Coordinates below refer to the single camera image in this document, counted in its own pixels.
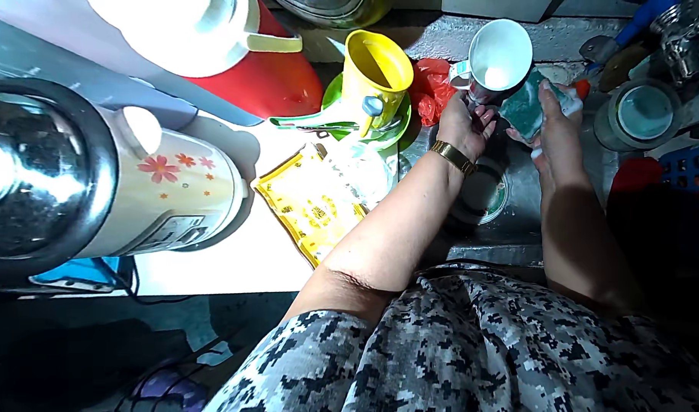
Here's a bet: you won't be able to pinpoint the person's left hand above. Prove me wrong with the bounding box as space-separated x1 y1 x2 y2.
437 90 497 164

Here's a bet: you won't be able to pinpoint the person's right hand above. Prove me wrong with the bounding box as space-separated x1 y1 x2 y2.
506 79 584 178

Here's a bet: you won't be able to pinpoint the green scouring sponge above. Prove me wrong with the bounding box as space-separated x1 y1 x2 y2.
499 70 583 144

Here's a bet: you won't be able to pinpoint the white mug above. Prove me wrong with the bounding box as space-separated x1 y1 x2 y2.
449 19 533 104

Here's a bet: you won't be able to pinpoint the person's right forearm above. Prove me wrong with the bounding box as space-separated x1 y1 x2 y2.
539 167 643 317

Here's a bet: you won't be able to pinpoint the person's left forearm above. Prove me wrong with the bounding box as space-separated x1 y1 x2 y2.
282 136 468 328

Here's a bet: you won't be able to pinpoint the red plastic bag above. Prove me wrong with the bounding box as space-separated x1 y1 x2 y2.
410 58 459 127

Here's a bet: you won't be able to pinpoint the brown round object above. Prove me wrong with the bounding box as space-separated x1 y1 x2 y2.
599 47 643 93

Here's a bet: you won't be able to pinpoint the round dish with green rim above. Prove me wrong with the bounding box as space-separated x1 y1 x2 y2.
451 157 509 225

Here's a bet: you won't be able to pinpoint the green plastic bowl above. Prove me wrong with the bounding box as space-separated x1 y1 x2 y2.
321 71 412 152

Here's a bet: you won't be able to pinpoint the stainless steel sink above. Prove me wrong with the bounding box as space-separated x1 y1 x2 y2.
397 92 627 270

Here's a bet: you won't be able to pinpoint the clear glass jar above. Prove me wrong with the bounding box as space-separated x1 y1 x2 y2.
593 78 683 153

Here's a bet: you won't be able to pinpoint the red cloth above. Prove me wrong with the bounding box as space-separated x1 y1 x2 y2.
609 157 665 196

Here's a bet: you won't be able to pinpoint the clear plastic container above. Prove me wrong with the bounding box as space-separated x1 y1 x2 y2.
326 141 394 209

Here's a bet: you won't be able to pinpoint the yellow plastic mug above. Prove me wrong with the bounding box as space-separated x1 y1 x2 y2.
342 30 415 138

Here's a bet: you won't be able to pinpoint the shiny metal utensils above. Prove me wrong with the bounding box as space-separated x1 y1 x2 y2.
649 0 699 88

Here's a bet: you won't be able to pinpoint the blue plastic basket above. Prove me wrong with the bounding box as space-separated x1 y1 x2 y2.
659 140 699 200

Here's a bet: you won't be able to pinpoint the round metal pot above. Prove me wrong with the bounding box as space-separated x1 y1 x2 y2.
276 0 394 29

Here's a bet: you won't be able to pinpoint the yellow printed packet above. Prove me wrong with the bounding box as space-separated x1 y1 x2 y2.
252 143 368 269

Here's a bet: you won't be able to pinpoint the red plastic container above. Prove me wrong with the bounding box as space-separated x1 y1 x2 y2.
182 0 324 121

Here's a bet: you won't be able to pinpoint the person's body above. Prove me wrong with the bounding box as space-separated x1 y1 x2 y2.
203 260 699 412

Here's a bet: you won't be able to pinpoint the white plastic pitcher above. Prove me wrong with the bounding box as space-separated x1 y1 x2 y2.
88 0 303 79

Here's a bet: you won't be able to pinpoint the white floral rice cooker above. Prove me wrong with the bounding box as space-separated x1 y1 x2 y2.
0 78 250 281

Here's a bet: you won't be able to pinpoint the purple bag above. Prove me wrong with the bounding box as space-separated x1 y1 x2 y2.
131 367 209 412

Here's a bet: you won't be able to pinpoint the blue box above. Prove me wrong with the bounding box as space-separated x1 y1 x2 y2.
29 256 135 294

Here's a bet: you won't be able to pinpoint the pale green handled utensil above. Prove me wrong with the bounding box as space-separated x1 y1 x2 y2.
269 100 363 131

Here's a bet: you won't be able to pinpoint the black cable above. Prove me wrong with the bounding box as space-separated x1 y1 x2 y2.
92 256 196 306

